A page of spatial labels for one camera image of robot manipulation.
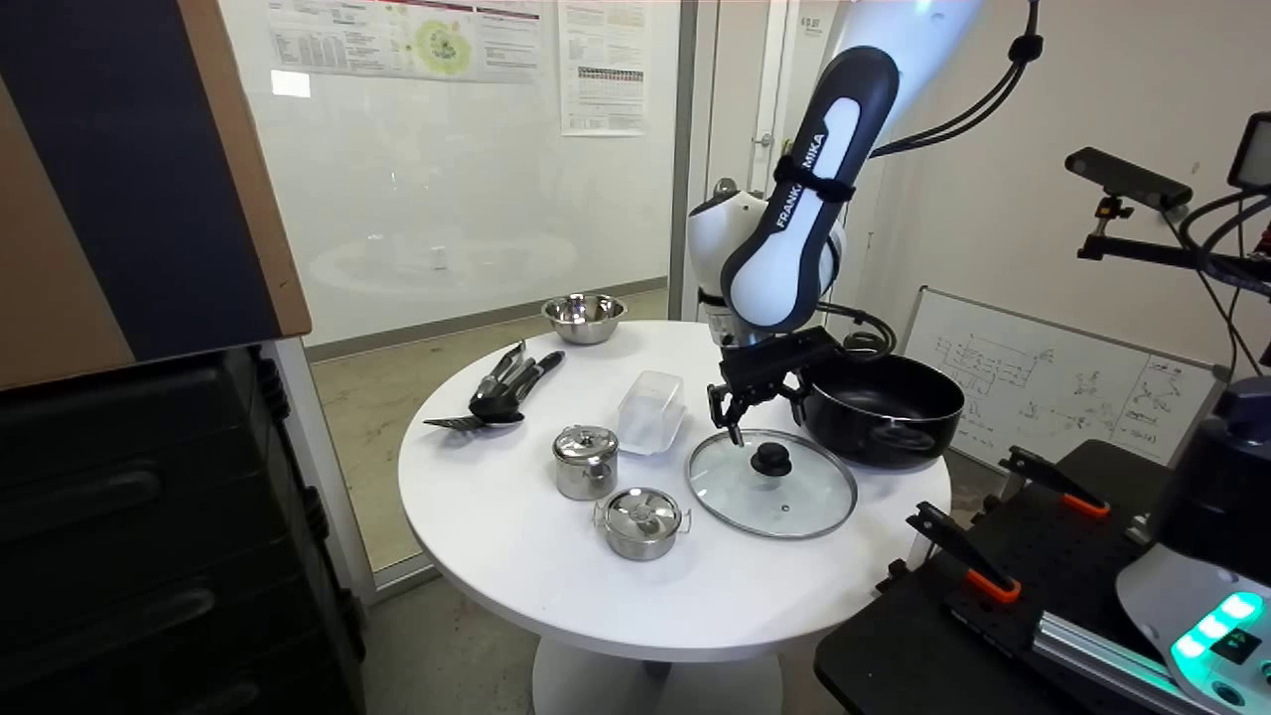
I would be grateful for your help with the steel mixing bowl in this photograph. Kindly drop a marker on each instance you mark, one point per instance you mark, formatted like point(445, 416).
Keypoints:
point(586, 320)

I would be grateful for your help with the black kitchen tongs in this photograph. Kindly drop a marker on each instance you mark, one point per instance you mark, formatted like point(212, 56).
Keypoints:
point(508, 381)

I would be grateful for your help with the black drawer cabinet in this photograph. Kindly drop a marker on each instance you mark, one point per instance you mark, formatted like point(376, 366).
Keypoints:
point(143, 559)

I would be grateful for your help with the clear plastic container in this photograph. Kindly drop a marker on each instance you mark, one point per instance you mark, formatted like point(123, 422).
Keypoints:
point(651, 416)

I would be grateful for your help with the tall small steel canister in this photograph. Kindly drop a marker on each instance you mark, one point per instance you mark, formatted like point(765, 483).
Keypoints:
point(586, 464)

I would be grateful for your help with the white table pedestal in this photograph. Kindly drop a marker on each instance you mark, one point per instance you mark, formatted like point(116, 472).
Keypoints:
point(648, 681)

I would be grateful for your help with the black flat utensil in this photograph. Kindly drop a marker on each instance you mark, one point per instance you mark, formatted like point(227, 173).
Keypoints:
point(468, 422)

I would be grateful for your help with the narrow paper poster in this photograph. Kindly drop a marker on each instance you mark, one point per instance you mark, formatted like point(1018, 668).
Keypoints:
point(606, 74)

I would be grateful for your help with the aluminium rail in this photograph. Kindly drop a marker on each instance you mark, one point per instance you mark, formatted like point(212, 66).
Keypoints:
point(1097, 663)

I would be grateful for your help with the black perforated breadboard table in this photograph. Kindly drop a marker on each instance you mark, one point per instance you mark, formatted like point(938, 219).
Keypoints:
point(926, 663)

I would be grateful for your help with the wide paper poster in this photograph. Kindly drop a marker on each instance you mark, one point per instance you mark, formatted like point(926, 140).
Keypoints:
point(400, 36)

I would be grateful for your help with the glass lid with black knob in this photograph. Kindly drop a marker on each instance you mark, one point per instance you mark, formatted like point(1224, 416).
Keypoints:
point(776, 491)

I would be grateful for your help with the black cooking pot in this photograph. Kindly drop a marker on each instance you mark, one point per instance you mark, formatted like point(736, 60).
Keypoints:
point(887, 402)

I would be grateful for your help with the black camera on arm stand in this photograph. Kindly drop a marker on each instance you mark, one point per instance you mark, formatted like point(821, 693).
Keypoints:
point(1124, 181)

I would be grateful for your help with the black device on stand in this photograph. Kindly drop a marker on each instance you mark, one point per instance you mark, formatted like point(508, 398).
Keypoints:
point(1252, 154)

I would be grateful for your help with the white whiteboard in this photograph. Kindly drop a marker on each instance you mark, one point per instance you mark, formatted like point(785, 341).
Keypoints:
point(1056, 381)

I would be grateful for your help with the brown cardboard box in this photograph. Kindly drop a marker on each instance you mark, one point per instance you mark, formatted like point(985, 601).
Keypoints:
point(119, 173)

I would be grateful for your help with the short small steel pot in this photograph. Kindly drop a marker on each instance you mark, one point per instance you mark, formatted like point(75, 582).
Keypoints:
point(641, 526)

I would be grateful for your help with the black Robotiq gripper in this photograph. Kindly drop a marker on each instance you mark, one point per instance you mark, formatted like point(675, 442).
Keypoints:
point(778, 362)

